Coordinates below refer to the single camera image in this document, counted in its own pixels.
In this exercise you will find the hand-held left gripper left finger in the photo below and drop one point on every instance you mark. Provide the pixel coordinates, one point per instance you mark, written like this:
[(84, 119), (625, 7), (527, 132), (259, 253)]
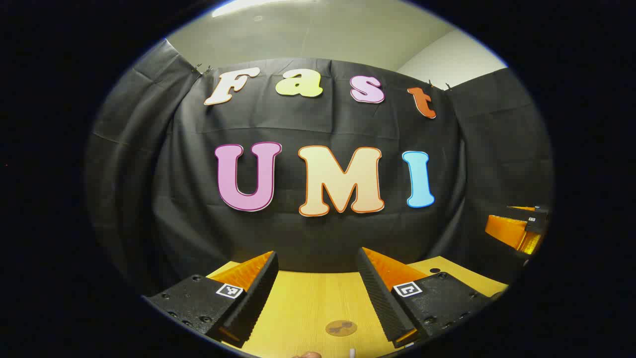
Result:
[(253, 298)]

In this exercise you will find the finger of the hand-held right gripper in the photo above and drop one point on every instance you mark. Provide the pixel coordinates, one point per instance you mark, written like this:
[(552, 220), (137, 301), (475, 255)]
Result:
[(536, 213), (507, 231)]

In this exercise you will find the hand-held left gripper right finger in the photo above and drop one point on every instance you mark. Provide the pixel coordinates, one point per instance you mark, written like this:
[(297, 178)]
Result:
[(380, 298)]

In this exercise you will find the round cork coaster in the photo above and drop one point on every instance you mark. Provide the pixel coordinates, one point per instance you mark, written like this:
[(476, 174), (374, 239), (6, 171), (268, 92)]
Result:
[(341, 328)]

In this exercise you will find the wooden desktop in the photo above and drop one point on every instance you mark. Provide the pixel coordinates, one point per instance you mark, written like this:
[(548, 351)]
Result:
[(308, 308)]

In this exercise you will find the black backdrop cloth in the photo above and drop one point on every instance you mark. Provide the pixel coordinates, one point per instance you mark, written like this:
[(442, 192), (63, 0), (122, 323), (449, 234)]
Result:
[(308, 233)]

